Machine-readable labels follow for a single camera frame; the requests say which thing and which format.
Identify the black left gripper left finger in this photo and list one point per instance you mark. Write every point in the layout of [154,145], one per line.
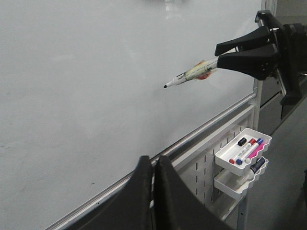
[129,209]

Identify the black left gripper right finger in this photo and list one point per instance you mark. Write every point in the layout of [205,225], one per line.
[175,206]

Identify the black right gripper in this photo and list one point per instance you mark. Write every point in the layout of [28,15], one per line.
[252,54]

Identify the white black-tip whiteboard marker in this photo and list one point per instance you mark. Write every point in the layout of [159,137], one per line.
[184,77]

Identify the red round magnet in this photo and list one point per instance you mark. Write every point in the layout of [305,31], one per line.
[204,69]

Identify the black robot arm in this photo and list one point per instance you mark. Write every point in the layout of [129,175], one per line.
[273,47]

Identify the large whiteboard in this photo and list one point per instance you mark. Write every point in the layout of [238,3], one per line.
[82,92]

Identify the white lower storage tray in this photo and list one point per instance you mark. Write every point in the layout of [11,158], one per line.
[237,186]

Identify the white storage tray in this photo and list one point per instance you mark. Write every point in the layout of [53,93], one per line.
[237,186]
[232,149]

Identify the blue-capped marker in tray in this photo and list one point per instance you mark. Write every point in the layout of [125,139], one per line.
[240,160]

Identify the white upper storage tray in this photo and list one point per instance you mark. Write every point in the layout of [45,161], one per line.
[232,149]

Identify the red-capped marker in tray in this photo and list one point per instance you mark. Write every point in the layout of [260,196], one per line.
[242,151]

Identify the pink marker in tray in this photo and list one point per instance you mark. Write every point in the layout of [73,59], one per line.
[254,152]

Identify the white whiteboard stand frame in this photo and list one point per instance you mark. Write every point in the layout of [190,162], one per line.
[200,184]

